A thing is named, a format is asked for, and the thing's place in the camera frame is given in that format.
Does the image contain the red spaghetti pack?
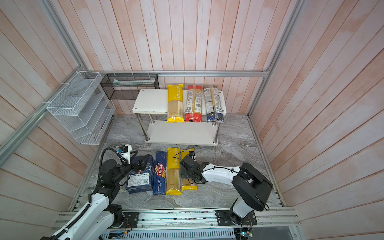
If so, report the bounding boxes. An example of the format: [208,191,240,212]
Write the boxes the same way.
[185,85,203,123]

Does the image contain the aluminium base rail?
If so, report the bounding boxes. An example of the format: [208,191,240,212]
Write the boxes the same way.
[53,206,302,240]

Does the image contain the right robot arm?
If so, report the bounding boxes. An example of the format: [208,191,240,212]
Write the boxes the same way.
[181,154,274,226]

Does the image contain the white wire mesh rack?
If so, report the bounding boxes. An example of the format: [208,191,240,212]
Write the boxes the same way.
[47,72,115,145]

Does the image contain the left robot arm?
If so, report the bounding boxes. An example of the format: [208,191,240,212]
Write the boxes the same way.
[42,155,150,240]

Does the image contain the yellow Pastatime spaghetti pack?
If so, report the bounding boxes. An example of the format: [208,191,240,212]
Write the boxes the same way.
[166,148,182,195]
[181,148,198,191]

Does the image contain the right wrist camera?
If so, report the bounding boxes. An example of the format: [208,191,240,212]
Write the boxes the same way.
[189,151,196,161]

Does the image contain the blue Barilla spaghetti box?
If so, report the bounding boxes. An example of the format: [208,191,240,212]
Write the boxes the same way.
[153,152,167,195]

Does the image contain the dark blue pasta bag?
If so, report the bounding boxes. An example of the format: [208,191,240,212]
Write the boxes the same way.
[126,155,155,194]

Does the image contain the black mesh basket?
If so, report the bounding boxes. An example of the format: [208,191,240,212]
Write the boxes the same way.
[101,73,160,101]

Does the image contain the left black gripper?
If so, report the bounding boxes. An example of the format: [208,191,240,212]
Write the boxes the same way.
[113,150,150,183]

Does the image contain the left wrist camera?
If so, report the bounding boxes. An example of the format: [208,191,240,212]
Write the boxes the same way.
[118,144,132,165]

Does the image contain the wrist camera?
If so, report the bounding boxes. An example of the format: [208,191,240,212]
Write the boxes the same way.
[189,151,196,161]
[118,144,132,165]

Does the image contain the blue white-label spaghetti pack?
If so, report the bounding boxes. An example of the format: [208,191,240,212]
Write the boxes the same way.
[203,86,225,124]

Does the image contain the white two-tier shelf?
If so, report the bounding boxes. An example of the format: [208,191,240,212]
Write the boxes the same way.
[132,89,220,146]

